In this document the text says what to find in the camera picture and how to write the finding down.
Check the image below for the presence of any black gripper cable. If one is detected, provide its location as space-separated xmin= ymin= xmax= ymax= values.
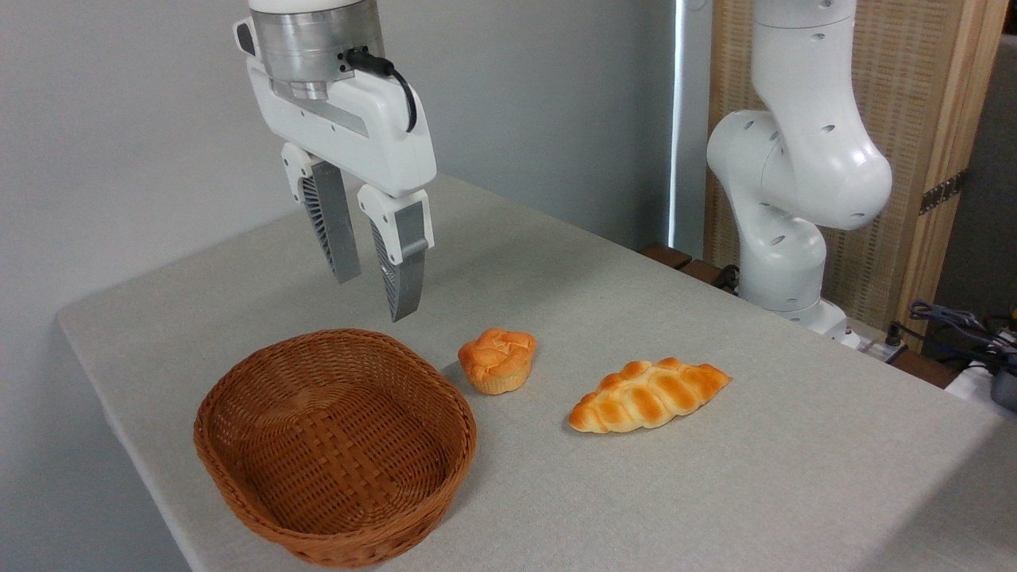
xmin=344 ymin=48 xmax=418 ymax=133

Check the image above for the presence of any bundle of dark cables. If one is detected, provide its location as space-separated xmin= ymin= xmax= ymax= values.
xmin=886 ymin=300 xmax=1017 ymax=374

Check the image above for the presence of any grey tablecloth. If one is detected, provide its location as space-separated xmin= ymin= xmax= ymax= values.
xmin=56 ymin=175 xmax=1017 ymax=572

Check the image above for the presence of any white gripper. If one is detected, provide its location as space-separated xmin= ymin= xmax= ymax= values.
xmin=233 ymin=17 xmax=438 ymax=323

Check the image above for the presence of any muffin-shaped orange bread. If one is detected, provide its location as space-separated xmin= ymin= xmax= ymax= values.
xmin=458 ymin=327 xmax=538 ymax=396

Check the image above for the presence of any wooden rattan folding screen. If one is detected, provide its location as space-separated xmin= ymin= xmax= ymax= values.
xmin=703 ymin=0 xmax=1010 ymax=350

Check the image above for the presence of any braided golden bread loaf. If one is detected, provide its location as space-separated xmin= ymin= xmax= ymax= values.
xmin=568 ymin=357 xmax=733 ymax=435

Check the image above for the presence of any dark metal screen hinge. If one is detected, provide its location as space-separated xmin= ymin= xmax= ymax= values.
xmin=919 ymin=169 xmax=968 ymax=215

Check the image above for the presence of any brown wicker basket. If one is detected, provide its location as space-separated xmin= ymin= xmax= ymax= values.
xmin=193 ymin=328 xmax=478 ymax=569

